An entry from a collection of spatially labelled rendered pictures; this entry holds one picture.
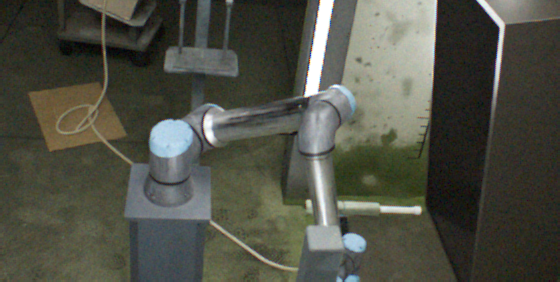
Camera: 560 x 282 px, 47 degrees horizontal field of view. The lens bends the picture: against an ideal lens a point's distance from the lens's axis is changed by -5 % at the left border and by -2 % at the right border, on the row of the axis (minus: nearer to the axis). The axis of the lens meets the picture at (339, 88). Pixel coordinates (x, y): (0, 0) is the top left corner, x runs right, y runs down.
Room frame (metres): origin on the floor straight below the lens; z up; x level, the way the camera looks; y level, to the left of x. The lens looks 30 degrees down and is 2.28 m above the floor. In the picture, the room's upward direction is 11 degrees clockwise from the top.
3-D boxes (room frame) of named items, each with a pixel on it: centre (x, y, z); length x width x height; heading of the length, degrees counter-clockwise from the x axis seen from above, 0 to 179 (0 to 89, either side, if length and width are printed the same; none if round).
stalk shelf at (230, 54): (2.58, 0.64, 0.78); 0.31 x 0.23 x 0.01; 105
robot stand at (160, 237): (1.83, 0.55, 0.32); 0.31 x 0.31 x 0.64; 15
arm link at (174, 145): (1.84, 0.55, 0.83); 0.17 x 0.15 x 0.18; 159
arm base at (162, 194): (1.83, 0.55, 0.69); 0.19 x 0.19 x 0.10
